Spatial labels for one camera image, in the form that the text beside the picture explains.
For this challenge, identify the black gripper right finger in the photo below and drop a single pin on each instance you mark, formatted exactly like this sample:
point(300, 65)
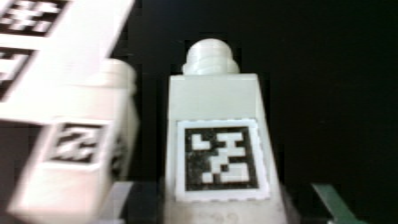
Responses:
point(344, 216)

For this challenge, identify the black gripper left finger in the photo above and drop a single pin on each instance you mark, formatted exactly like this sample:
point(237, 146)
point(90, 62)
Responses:
point(133, 204)

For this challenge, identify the white tag base sheet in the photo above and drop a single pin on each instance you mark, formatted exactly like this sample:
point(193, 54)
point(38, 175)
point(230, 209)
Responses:
point(58, 38)

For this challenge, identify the white table leg right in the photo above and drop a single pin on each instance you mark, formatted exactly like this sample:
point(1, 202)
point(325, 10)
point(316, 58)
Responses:
point(69, 132)

